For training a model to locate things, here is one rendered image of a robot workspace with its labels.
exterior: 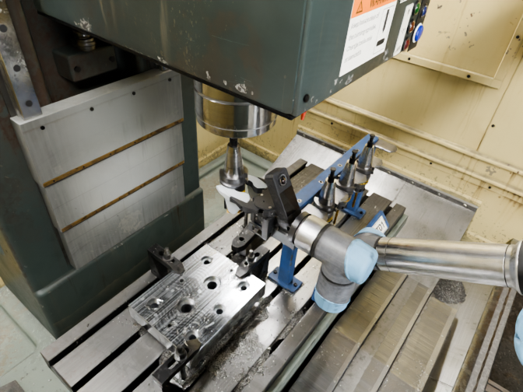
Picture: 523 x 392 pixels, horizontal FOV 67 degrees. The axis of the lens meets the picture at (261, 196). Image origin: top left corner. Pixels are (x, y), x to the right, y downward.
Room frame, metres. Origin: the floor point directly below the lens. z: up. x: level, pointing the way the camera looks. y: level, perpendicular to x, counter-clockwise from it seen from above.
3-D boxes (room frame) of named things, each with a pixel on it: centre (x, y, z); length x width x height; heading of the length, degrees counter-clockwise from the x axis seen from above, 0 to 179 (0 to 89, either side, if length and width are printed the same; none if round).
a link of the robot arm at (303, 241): (0.57, -0.11, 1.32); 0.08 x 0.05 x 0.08; 144
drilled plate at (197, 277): (0.64, 0.15, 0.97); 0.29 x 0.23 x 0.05; 145
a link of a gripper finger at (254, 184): (0.70, 0.02, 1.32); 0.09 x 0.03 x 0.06; 41
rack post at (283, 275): (0.78, -0.09, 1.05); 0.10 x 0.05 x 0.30; 55
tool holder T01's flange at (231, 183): (0.69, 0.06, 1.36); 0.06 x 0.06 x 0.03
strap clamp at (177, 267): (0.75, 0.26, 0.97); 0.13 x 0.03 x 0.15; 55
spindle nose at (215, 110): (0.69, 0.06, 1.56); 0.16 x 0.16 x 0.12
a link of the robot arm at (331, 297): (0.54, -0.18, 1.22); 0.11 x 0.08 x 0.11; 144
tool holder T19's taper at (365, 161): (0.98, -0.30, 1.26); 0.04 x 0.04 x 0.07
